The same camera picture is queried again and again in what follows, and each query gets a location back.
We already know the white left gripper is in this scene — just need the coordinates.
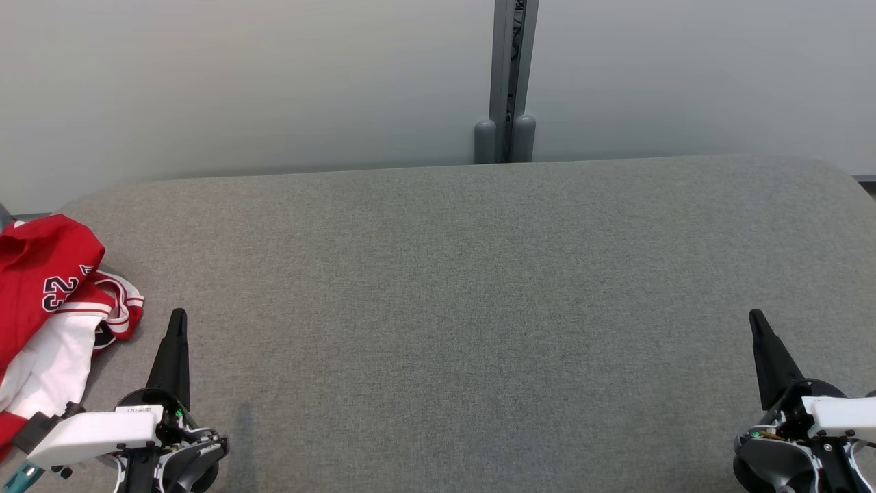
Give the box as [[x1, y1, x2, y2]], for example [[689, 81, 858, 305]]
[[26, 308, 214, 493]]

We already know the grey metal partition post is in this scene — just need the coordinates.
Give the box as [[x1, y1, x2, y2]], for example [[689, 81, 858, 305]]
[[474, 0, 540, 164]]

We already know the teal grey cable connector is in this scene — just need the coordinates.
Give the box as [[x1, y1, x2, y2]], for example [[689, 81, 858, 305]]
[[0, 460, 46, 493]]

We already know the red white basketball jersey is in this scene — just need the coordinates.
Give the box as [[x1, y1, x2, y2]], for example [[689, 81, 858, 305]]
[[0, 270, 146, 463]]

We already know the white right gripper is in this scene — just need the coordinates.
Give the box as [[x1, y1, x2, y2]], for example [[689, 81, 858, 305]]
[[745, 309, 876, 493]]

